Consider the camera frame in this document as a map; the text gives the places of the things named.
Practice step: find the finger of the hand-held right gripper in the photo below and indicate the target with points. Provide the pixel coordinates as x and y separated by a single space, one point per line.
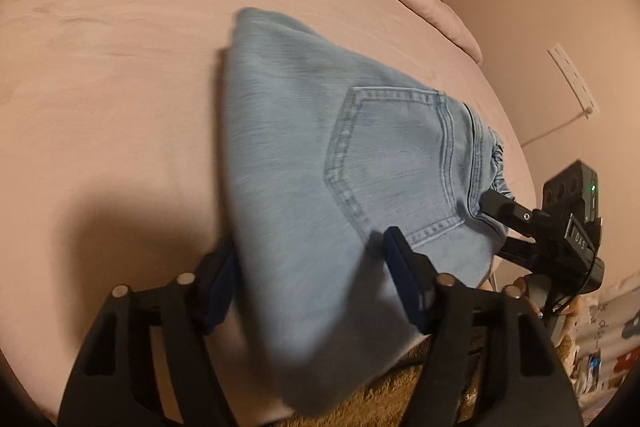
507 209
517 252

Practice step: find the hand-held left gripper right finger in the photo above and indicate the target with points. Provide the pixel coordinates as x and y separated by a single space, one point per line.
400 277

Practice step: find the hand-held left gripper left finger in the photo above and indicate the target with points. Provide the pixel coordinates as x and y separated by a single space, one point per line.
219 292

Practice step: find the light blue denim pants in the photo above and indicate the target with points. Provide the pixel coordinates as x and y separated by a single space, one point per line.
320 147

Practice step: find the person's right hand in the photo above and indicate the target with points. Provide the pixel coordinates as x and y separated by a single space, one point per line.
575 307

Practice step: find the brown fuzzy rug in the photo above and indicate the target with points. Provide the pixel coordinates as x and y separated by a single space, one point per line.
380 397

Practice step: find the printed blanket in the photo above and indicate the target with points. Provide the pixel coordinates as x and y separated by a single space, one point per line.
610 347

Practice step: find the pink bed sheet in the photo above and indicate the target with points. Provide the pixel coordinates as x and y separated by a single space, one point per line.
110 107

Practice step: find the white wall outlet strip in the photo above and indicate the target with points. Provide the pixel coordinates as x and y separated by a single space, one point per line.
575 82

